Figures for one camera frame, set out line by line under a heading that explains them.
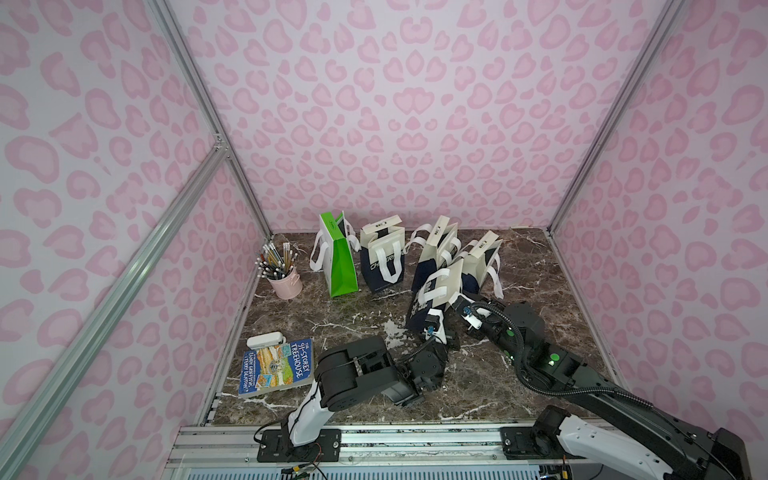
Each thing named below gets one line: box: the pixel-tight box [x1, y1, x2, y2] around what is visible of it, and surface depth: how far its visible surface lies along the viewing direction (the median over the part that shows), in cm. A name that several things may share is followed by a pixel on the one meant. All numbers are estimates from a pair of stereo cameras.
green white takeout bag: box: [310, 211, 361, 298], surface depth 92 cm
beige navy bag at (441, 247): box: [403, 215, 462, 293], surface depth 86 cm
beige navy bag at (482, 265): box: [462, 230, 504, 299], surface depth 82 cm
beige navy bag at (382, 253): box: [360, 215, 406, 293], surface depth 87 cm
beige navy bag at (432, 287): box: [406, 258, 464, 331], surface depth 81 cm
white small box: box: [246, 332, 286, 351], surface depth 90 cm
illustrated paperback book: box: [238, 338, 314, 399], surface depth 85 cm
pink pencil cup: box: [267, 266, 303, 300], surface depth 102 cm
